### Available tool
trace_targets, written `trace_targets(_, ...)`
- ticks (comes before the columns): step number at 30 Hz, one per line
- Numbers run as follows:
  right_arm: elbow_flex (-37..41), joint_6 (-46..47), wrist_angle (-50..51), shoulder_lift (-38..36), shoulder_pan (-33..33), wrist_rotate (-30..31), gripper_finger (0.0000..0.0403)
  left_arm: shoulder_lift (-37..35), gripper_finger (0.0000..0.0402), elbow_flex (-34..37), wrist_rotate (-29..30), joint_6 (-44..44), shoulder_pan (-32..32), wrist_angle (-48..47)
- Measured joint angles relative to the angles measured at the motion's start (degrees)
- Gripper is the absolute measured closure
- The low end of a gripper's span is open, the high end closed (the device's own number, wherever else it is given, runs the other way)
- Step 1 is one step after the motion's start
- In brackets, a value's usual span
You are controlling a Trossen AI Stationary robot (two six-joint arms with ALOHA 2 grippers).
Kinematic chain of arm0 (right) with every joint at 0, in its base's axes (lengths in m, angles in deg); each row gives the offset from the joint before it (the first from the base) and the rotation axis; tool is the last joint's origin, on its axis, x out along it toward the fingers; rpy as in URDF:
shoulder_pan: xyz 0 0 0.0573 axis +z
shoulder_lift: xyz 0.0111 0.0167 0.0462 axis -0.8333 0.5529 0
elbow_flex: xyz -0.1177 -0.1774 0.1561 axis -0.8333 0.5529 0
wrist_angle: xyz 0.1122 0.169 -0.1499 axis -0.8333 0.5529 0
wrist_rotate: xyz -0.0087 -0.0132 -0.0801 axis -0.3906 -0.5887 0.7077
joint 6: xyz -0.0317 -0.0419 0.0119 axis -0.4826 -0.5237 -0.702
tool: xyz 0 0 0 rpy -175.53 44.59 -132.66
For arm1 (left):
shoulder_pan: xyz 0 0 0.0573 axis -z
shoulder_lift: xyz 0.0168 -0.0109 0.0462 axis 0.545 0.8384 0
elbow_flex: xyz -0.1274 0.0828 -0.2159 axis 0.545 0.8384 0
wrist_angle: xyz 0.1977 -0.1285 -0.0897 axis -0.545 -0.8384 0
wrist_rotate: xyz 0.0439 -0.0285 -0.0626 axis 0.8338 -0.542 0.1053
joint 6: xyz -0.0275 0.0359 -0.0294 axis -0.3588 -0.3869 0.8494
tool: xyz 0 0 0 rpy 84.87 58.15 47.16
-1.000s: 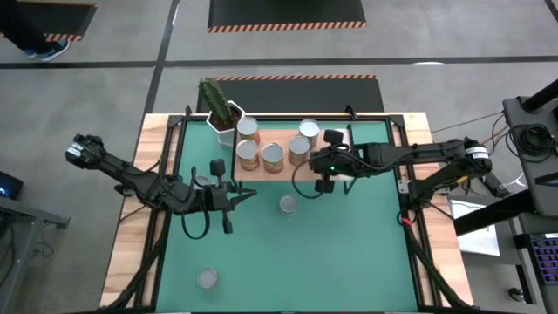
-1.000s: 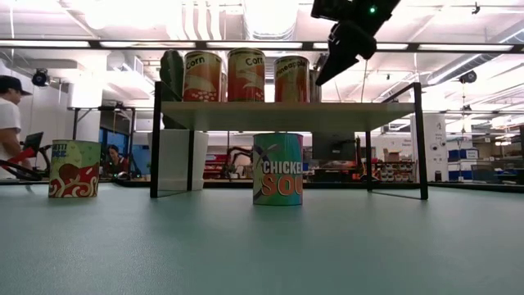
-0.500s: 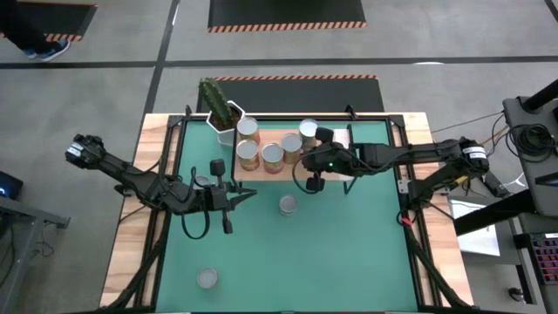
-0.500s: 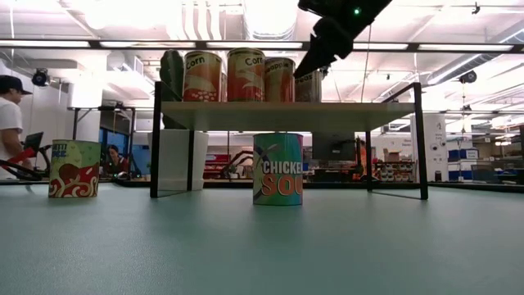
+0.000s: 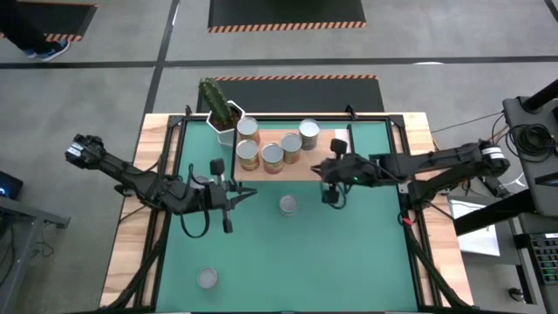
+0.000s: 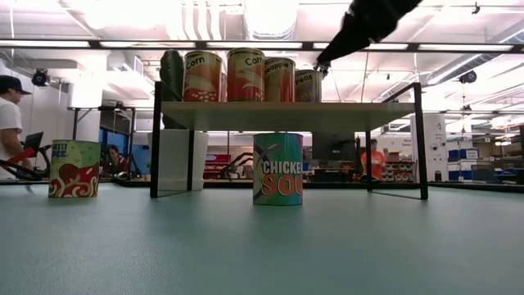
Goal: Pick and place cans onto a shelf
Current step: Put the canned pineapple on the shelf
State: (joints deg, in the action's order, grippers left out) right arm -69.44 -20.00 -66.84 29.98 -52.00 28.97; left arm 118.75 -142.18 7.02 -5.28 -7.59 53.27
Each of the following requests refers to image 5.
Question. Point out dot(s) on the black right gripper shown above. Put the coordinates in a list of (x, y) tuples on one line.
[(353, 170)]

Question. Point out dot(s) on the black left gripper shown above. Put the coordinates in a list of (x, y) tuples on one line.
[(213, 196)]

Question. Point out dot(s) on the tin can dark label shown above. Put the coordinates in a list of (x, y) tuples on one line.
[(309, 129)]

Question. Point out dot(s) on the chicken soup can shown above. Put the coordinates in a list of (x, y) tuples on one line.
[(288, 205)]

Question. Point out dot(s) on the green beans can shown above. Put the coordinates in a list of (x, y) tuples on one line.
[(247, 126)]

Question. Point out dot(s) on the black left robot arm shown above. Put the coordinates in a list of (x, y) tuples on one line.
[(131, 176)]

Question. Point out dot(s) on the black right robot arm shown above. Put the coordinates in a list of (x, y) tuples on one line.
[(436, 159)]

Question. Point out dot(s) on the wooden shelf black metal legs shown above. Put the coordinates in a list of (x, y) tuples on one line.
[(301, 172)]

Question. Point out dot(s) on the white plant pot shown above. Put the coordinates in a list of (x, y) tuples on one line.
[(226, 137)]

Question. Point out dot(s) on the green table mat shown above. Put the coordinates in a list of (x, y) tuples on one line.
[(283, 261)]

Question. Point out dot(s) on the tin can silver lid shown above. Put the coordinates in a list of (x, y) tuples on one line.
[(207, 277)]

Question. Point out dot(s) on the green cactus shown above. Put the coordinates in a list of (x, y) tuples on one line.
[(214, 100)]

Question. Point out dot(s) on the black striped-edge floor mat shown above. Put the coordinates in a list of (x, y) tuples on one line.
[(74, 17), (283, 13)]

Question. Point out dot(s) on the white paper sheet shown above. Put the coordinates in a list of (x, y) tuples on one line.
[(479, 242)]

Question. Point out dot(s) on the grey desk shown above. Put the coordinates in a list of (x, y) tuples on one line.
[(22, 213)]

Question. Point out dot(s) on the black device with blue light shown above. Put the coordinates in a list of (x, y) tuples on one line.
[(11, 185)]

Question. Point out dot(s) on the backlit keyboard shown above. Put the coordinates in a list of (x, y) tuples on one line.
[(547, 259)]

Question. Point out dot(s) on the person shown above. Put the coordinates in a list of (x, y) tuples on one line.
[(22, 26)]

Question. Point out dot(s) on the black metal table frame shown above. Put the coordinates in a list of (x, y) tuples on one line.
[(192, 118)]

